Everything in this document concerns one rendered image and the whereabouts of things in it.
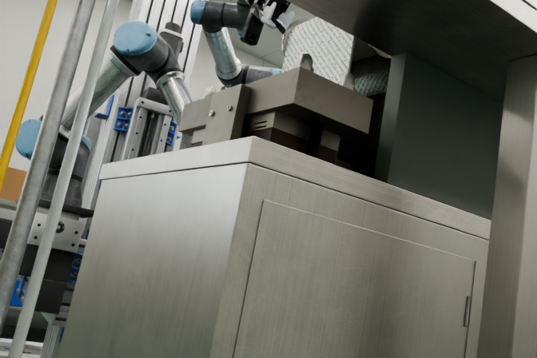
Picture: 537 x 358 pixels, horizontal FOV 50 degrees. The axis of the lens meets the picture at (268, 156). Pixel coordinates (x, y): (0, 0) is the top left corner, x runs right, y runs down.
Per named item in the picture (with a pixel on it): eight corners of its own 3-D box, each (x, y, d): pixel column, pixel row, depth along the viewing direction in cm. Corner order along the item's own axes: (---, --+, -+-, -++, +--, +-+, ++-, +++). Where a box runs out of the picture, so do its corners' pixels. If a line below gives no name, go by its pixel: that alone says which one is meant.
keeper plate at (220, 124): (209, 153, 104) (222, 96, 107) (238, 148, 96) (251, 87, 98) (197, 149, 103) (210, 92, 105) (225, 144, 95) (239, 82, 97)
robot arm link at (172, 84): (148, 65, 192) (205, 188, 175) (132, 51, 182) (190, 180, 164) (177, 46, 191) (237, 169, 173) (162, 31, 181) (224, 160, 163)
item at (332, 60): (270, 135, 128) (285, 58, 132) (341, 122, 108) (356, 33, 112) (268, 134, 127) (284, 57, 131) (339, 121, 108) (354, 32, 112)
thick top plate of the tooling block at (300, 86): (241, 153, 128) (246, 127, 129) (368, 133, 95) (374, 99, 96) (177, 131, 119) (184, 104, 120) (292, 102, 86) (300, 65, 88)
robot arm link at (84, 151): (90, 180, 188) (101, 141, 191) (65, 171, 176) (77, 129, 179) (61, 176, 192) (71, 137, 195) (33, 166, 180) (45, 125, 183)
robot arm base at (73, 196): (29, 199, 186) (37, 170, 188) (76, 209, 192) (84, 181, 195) (33, 197, 173) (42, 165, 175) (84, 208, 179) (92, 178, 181)
